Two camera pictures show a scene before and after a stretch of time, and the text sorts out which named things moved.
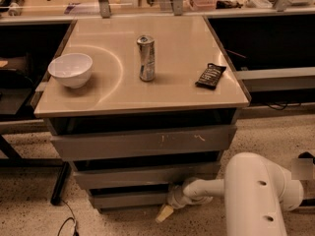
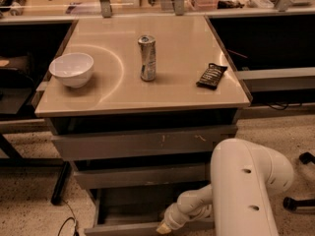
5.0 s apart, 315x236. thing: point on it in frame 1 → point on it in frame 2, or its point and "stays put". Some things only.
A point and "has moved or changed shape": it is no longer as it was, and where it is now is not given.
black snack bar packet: x=210 y=78 stays put
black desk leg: x=58 y=191 stays put
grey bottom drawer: x=105 y=201 has moved or changed shape
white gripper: x=174 y=198 → x=172 y=216
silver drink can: x=147 y=52 stays put
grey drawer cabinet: x=142 y=104 stays put
